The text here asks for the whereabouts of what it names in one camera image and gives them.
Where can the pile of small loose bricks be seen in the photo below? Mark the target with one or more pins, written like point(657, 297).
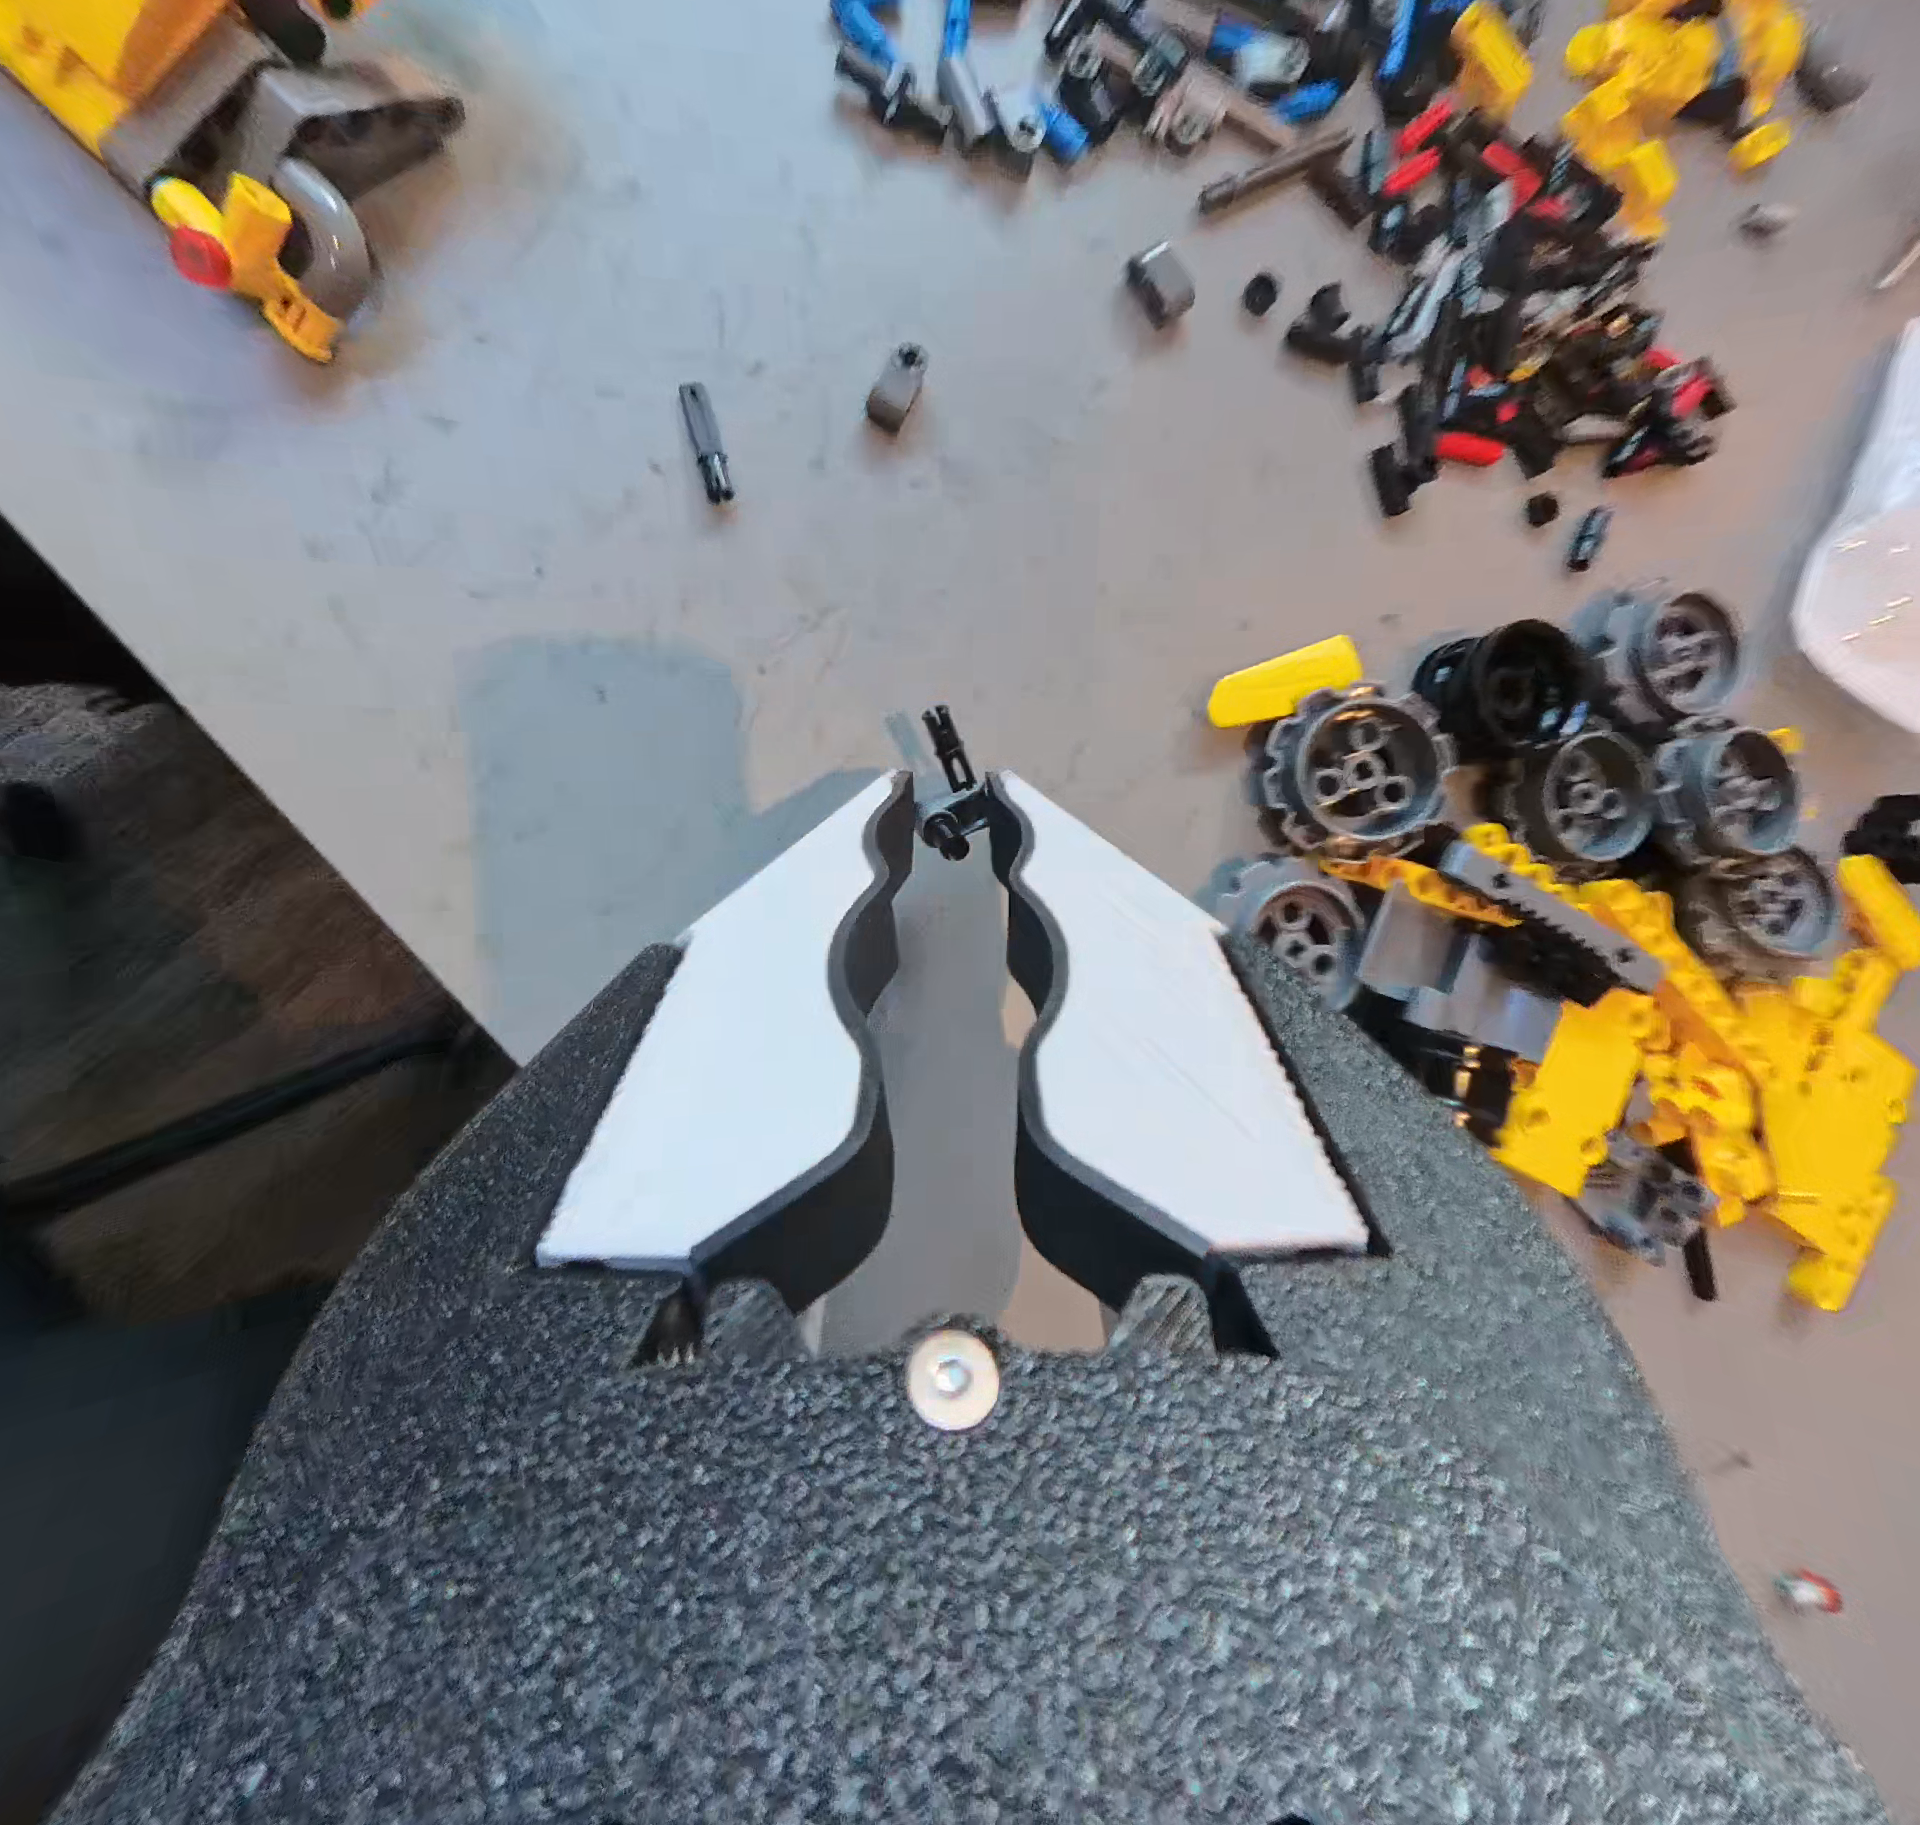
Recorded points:
point(1501, 282)

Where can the yellow curved panel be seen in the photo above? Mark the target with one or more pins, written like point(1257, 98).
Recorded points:
point(1291, 678)

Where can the single black pin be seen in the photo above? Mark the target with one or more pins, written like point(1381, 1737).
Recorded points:
point(701, 431)

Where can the plastic bag with white label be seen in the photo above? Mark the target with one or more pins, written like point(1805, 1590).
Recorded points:
point(1876, 581)

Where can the grey desk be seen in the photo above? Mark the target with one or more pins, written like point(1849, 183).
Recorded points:
point(601, 536)

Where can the grey axle connector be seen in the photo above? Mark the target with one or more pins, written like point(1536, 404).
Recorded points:
point(897, 393)

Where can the dark grey oval link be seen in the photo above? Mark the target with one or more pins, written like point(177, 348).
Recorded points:
point(1160, 284)

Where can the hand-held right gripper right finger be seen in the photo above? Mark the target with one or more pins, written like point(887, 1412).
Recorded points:
point(1185, 1091)

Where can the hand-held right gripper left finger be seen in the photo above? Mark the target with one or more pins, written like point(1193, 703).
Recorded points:
point(736, 1091)

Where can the heap of wheels and beams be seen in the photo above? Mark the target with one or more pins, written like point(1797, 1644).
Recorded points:
point(1725, 1107)

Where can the grey connector with black pins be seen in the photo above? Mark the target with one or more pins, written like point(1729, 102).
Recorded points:
point(948, 807)

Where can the small red white piece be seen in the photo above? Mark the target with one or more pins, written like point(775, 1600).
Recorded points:
point(1806, 1590)

